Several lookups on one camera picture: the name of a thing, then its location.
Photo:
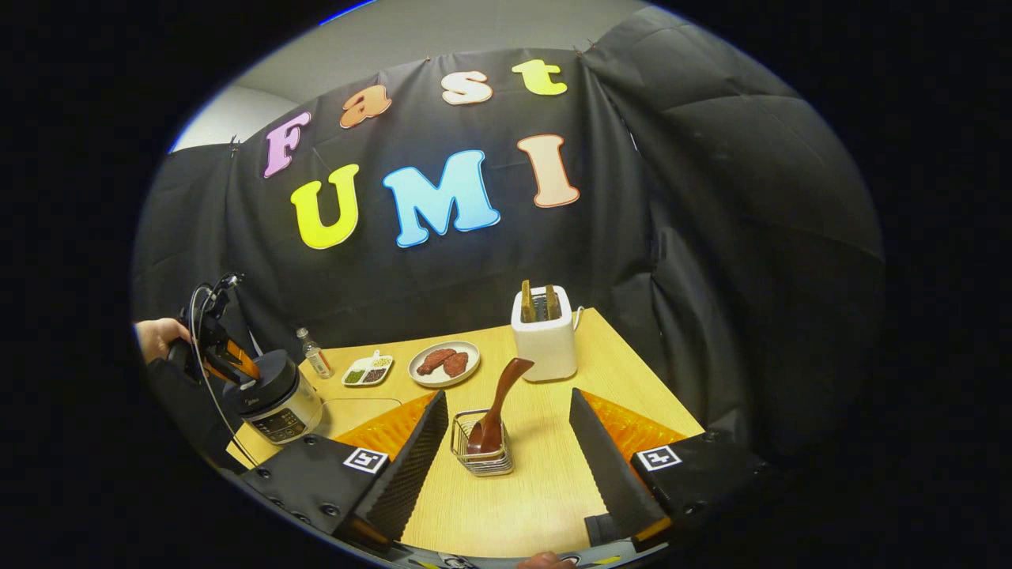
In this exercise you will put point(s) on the brown toast slice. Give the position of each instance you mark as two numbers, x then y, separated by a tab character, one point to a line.
553	303
527	302

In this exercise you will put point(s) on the small glass bottle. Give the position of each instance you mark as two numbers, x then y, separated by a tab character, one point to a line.
316	359

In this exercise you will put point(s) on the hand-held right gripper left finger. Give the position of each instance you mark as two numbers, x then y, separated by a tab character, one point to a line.
407	466

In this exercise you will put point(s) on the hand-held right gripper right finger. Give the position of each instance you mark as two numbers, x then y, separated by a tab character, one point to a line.
605	466

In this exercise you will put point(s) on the white round plate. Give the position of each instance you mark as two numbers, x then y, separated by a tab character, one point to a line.
474	352

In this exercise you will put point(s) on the black backdrop cloth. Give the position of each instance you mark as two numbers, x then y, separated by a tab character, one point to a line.
711	237

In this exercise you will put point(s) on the grey rice cooker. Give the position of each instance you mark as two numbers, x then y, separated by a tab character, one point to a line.
277	403

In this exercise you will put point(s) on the white divided bean dish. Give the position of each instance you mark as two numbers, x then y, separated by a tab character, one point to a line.
368	371

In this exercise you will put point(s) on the brown wooden spoon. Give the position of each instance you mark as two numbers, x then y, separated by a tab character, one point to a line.
494	419

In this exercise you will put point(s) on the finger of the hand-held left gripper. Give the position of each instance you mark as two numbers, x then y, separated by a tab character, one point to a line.
236	359

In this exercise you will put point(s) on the white toaster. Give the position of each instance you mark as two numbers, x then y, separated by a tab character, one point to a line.
545	348

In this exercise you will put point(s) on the brown meat piece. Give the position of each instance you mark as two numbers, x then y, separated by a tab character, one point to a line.
435	362
456	365

